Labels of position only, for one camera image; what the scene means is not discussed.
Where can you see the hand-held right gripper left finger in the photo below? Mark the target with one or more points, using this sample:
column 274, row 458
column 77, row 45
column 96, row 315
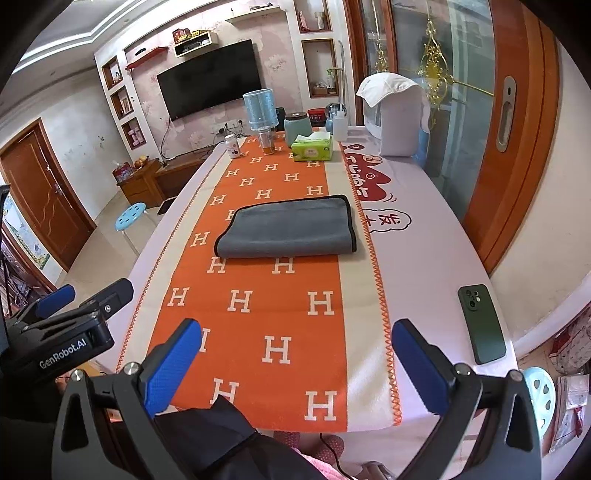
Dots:
column 173, row 364

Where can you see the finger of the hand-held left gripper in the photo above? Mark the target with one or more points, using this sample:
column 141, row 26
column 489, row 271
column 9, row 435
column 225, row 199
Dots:
column 111, row 295
column 53, row 300

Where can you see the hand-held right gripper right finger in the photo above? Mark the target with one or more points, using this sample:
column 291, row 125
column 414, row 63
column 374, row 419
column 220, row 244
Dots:
column 422, row 369

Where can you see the grey towel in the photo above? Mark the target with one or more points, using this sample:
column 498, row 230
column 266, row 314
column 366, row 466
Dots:
column 286, row 228

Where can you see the dark green smartphone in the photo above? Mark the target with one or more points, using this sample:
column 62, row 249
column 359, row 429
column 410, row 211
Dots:
column 482, row 323

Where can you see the round blue plastic stool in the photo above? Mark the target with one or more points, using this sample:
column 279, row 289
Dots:
column 131, row 216
column 540, row 392

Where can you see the dark jacket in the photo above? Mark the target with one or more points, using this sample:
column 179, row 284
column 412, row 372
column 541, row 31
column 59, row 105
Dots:
column 221, row 443

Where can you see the brown wooden door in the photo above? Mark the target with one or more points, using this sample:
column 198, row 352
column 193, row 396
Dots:
column 41, row 203

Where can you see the pink printed tablecloth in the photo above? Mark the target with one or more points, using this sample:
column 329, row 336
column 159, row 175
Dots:
column 429, row 258

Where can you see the orange patterned blanket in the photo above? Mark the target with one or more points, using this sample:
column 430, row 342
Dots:
column 272, row 300

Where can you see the red snack bag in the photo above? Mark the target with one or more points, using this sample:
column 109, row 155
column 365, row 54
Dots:
column 122, row 174

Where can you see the wooden television cabinet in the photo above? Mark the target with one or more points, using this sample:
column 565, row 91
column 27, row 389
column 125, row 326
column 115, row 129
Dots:
column 171, row 177

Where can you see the plate of fruit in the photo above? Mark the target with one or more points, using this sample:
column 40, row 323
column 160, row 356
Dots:
column 141, row 161

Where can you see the pink fuzzy clothing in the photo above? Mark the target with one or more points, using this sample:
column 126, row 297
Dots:
column 323, row 468

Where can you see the pile of plastic packets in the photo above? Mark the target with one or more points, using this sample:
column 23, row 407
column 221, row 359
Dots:
column 572, row 369

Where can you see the white pill bottle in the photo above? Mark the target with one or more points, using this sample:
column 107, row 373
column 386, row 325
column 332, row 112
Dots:
column 233, row 147

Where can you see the glass jar with orange contents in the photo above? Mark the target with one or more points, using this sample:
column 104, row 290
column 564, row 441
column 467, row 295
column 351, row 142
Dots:
column 267, row 143

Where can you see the blue translucent plastic container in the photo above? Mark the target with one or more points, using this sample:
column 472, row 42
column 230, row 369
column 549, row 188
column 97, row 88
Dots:
column 258, row 108

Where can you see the white water dispenser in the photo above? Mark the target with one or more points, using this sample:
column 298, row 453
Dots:
column 399, row 129

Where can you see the green tissue pack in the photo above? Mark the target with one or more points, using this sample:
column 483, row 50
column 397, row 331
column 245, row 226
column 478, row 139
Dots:
column 311, row 148

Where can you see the teal jar with black lid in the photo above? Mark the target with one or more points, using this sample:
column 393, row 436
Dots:
column 296, row 131

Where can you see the wooden sliding door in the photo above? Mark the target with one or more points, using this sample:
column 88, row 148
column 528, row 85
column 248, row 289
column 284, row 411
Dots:
column 521, row 138

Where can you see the white squeeze bottle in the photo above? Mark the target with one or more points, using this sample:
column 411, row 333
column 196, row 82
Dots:
column 339, row 127

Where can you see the red round tin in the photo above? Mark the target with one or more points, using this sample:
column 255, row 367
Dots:
column 316, row 117

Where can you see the white cloth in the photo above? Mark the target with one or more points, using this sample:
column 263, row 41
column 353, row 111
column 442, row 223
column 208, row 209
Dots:
column 388, row 90

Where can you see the gold hanging ornament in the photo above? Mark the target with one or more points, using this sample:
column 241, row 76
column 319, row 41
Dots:
column 434, row 55

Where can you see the black wall television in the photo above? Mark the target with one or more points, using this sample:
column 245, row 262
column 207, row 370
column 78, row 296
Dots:
column 210, row 78

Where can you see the red wall shelf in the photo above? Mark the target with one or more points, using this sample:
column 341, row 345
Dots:
column 145, row 57

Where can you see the white wall shelf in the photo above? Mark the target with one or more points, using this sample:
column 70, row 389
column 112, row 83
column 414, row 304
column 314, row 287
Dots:
column 196, row 44

